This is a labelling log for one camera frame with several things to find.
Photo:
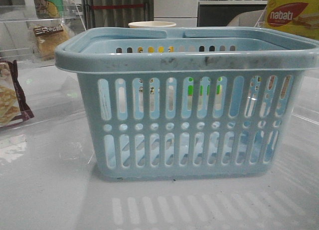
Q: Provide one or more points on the packaged bread slice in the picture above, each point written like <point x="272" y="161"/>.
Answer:
<point x="48" y="38"/>

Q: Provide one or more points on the light blue plastic basket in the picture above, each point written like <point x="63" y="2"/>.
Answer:
<point x="187" y="102"/>

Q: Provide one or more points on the paper cup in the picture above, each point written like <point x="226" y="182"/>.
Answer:
<point x="151" y="24"/>

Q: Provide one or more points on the white cabinet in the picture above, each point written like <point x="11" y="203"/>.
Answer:
<point x="182" y="12"/>

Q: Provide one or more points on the clear acrylic stand right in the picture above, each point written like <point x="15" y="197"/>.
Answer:
<point x="260" y="22"/>

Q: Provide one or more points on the brown cracker snack bag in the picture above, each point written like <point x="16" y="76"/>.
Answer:
<point x="13" y="106"/>

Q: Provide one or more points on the clear acrylic shelf left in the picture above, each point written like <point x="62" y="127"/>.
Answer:
<point x="17" y="40"/>

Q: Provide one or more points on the green cartoon snack package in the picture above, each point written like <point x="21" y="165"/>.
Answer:
<point x="49" y="8"/>

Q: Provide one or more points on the yellow nabati wafer box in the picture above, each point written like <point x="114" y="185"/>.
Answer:
<point x="298" y="17"/>

